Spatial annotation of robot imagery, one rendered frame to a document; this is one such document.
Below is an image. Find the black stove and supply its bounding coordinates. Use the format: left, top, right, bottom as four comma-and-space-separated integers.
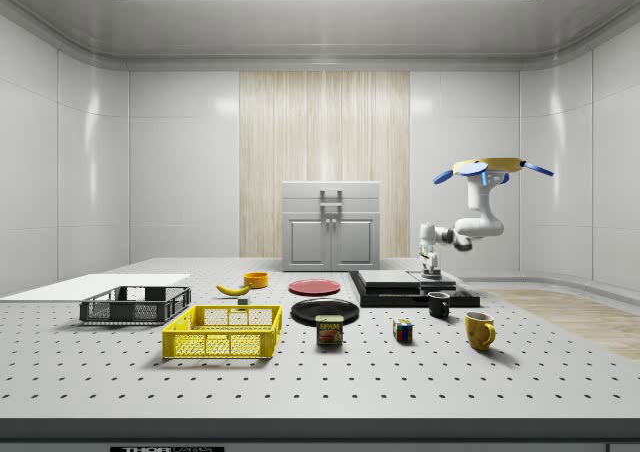
348, 269, 482, 309

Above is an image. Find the black mug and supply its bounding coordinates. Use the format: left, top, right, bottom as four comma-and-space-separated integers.
426, 291, 452, 319

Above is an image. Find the puzzle cube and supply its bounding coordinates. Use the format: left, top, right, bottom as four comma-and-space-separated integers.
392, 318, 415, 345

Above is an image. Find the yellow mug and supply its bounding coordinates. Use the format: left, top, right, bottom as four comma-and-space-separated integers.
464, 311, 497, 352

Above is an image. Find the white cabinet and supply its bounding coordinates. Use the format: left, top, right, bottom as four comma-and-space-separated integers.
281, 180, 381, 273

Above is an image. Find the red plate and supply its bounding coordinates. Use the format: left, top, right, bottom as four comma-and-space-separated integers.
288, 278, 342, 297

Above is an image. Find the flat-sided can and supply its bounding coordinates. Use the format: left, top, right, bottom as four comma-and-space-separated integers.
315, 314, 345, 347

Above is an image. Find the black plate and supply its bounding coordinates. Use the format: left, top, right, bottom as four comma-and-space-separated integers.
290, 298, 361, 326

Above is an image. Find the banana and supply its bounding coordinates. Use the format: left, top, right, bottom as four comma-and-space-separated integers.
215, 282, 254, 298

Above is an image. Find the yellow basket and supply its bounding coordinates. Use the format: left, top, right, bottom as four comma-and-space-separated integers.
161, 304, 284, 361

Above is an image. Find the dark grey basket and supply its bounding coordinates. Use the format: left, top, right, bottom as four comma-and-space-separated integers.
79, 285, 193, 327

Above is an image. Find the white board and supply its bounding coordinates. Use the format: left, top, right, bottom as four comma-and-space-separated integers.
0, 273, 192, 303

